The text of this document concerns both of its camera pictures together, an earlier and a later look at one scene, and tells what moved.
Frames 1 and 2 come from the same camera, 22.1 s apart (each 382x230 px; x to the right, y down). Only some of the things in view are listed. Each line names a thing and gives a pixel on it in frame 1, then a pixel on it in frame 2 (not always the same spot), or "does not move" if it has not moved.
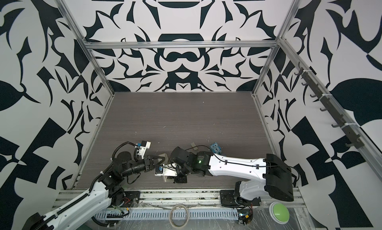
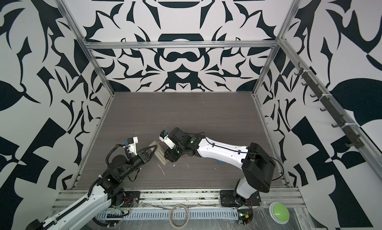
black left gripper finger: (160, 162) to (147, 152)
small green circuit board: (245, 216) does not move
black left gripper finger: (153, 156) to (146, 152)
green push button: (279, 212) does not move
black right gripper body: (181, 174) to (175, 153)
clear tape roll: (170, 218) does not move
